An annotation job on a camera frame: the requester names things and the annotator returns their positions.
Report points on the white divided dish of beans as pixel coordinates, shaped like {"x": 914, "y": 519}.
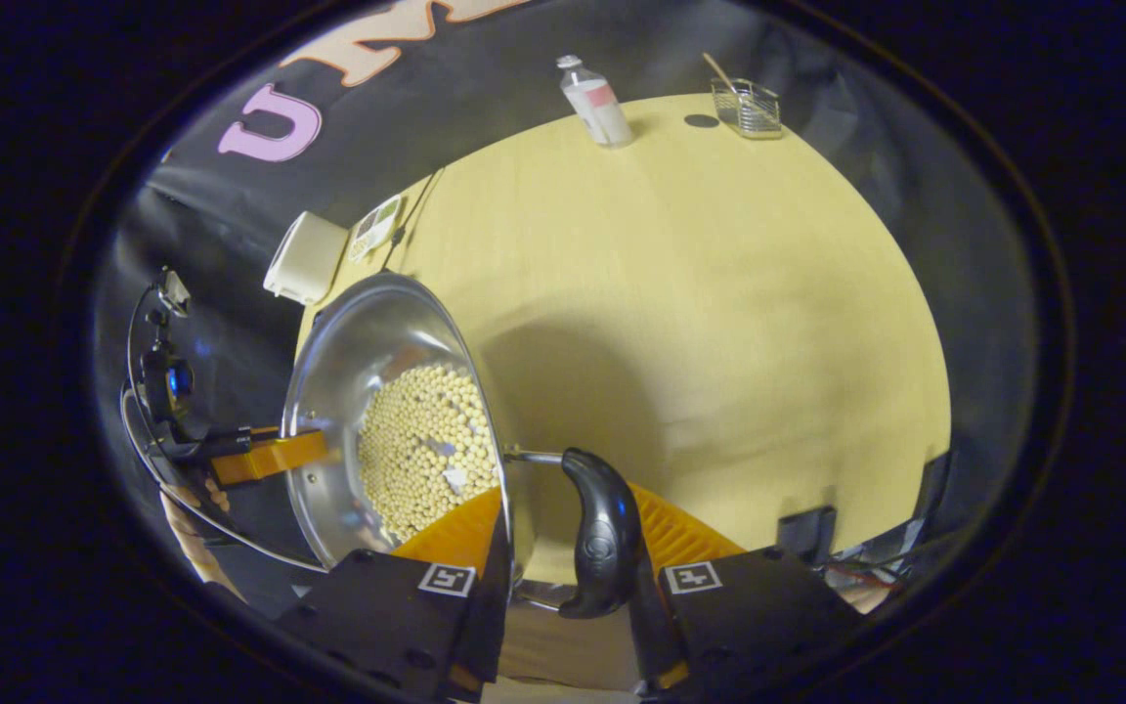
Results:
{"x": 374, "y": 227}

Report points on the white toaster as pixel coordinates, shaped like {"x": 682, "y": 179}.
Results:
{"x": 306, "y": 259}

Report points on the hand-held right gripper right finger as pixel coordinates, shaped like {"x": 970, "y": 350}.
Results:
{"x": 649, "y": 636}

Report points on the steel pot with soybeans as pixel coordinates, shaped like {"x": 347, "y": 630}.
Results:
{"x": 416, "y": 440}

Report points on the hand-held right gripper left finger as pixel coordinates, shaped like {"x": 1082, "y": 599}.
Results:
{"x": 487, "y": 626}

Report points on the clear plastic bottle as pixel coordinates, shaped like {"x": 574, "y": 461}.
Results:
{"x": 600, "y": 108}

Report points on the small black round disc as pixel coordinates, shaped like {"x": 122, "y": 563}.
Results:
{"x": 702, "y": 121}

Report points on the wooden stick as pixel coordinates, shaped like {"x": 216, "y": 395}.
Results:
{"x": 717, "y": 70}

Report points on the clear utensil holder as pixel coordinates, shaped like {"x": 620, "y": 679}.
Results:
{"x": 747, "y": 110}

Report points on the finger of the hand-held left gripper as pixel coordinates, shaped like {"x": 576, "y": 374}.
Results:
{"x": 270, "y": 458}

